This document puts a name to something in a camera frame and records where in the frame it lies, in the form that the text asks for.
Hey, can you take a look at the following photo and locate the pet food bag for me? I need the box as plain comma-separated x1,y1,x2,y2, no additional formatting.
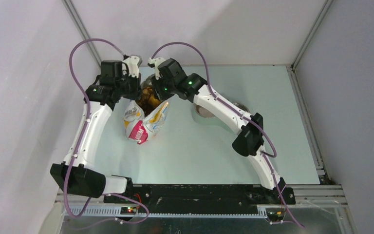
123,75,169,144

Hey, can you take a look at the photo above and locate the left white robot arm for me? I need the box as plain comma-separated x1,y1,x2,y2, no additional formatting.
50,56,142,203

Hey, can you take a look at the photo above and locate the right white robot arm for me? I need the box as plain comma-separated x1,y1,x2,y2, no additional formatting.
149,73,290,206

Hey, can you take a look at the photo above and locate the pet food kibble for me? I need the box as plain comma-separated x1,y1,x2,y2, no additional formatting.
136,85,162,116

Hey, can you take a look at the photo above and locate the left steel bowl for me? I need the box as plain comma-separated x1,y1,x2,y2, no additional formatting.
194,104,215,118

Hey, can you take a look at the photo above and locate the steel bowl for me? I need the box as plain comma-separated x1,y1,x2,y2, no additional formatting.
194,104,215,118
233,103,250,113

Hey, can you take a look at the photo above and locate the pale green bowl tray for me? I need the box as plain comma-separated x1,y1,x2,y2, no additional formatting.
190,100,252,134

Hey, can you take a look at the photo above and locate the right steel bowl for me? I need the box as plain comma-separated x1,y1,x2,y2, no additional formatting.
233,103,250,113

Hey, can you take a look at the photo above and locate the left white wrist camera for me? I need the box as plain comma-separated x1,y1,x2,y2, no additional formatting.
122,55,142,78

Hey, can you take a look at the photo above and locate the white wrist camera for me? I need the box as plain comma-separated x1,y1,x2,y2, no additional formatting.
122,55,142,78
148,57,166,80

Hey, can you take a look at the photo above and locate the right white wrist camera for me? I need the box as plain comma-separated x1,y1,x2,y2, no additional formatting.
148,57,166,80

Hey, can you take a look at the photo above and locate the left aluminium frame post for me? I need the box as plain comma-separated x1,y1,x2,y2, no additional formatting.
62,0,101,66

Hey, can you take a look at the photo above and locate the aluminium frame post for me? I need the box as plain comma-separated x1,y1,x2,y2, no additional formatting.
292,0,334,69
62,0,101,66

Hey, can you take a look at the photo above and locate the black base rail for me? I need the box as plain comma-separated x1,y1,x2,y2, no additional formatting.
104,184,296,216

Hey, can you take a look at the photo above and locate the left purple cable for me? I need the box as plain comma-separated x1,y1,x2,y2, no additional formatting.
63,38,150,225

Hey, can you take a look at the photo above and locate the purple cable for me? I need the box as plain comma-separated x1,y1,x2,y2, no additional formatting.
63,38,150,225
150,41,305,230

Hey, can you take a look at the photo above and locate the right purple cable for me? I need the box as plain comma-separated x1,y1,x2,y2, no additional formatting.
150,41,305,230

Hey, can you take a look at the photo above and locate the right aluminium frame post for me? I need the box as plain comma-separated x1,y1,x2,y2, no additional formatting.
292,0,334,69

